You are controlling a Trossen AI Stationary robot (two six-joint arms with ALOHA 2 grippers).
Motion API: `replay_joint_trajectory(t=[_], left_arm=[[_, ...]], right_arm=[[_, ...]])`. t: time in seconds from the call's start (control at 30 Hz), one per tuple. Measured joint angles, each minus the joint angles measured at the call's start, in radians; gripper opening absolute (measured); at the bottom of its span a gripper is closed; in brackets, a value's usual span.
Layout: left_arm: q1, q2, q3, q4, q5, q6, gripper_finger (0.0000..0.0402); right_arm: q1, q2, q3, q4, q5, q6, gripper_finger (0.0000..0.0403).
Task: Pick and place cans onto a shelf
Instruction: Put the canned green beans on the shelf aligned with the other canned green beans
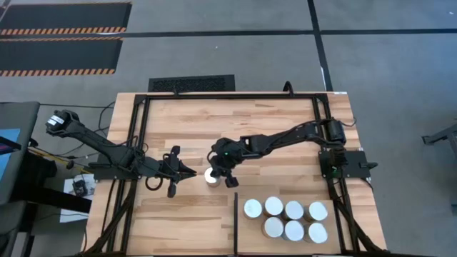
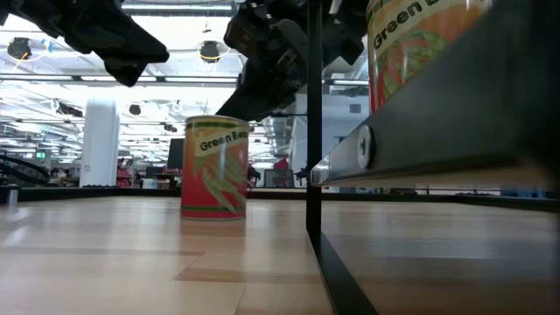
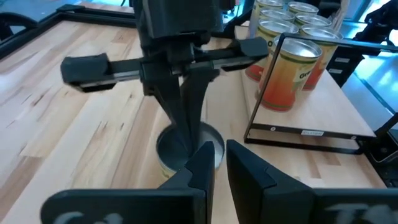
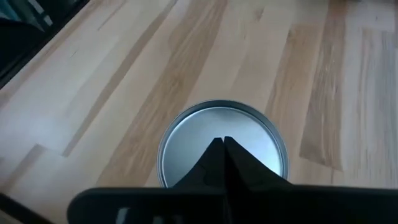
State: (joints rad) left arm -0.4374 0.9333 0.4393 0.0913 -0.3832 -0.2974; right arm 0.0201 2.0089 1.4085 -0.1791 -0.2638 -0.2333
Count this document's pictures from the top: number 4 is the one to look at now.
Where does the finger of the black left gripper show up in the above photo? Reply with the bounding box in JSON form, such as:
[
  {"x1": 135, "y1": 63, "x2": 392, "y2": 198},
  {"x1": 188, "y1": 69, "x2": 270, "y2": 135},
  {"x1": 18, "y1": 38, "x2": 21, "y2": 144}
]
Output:
[
  {"x1": 224, "y1": 136, "x2": 294, "y2": 188},
  {"x1": 172, "y1": 136, "x2": 225, "y2": 189}
]

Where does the blue tomato can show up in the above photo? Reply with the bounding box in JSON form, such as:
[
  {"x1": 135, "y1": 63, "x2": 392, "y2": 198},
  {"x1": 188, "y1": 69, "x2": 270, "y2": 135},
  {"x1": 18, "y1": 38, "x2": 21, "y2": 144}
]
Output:
[{"x1": 156, "y1": 99, "x2": 290, "y2": 189}]

